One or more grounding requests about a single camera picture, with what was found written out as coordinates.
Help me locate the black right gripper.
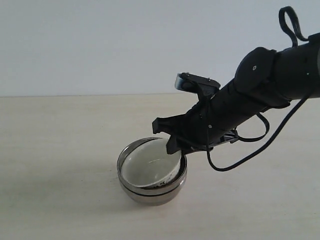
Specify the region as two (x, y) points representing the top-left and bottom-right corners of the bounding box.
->
(152, 99), (240, 155)

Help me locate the cream floral ceramic bowl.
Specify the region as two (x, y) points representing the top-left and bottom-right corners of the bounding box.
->
(120, 138), (182, 188)

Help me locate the smooth steel bowl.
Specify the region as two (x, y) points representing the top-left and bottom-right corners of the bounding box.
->
(120, 175), (187, 206)

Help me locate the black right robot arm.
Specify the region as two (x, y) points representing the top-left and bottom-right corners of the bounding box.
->
(152, 34), (320, 154)

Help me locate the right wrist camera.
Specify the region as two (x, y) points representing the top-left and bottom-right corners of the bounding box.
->
(174, 72), (221, 96)

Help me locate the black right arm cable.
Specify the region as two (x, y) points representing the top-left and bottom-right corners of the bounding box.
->
(199, 6), (311, 172)

